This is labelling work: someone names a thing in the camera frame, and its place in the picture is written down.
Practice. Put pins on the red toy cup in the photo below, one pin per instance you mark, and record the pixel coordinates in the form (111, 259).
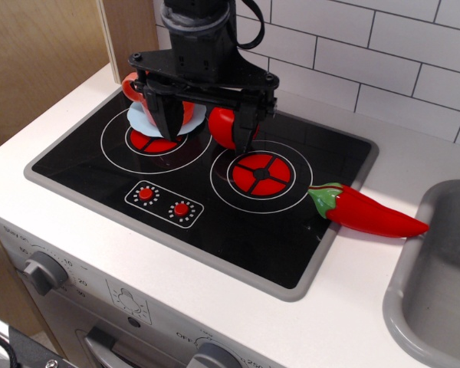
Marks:
(128, 87)

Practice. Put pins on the red toy chili pepper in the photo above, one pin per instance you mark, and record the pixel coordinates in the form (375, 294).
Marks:
(352, 209)

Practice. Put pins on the grey temperature knob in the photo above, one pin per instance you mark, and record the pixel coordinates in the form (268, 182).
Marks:
(210, 355)

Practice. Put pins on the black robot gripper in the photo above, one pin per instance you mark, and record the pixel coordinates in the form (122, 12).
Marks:
(206, 69)

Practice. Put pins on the grey toy sink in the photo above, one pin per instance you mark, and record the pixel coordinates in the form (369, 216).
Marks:
(421, 306)

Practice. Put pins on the grey oven door handle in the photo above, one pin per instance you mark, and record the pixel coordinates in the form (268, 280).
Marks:
(100, 345)

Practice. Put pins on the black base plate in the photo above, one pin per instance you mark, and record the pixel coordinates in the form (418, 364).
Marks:
(22, 351)

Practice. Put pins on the black toy stovetop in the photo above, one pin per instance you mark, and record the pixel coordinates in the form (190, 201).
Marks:
(248, 216)

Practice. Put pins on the grey timer knob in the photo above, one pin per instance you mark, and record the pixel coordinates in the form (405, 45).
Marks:
(44, 273)

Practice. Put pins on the red toy apple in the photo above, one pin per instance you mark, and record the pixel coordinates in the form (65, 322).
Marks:
(220, 124)

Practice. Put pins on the light blue toy plate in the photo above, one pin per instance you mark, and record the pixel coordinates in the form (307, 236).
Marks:
(140, 122)

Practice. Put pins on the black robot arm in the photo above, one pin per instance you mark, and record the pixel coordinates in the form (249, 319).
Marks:
(194, 18)

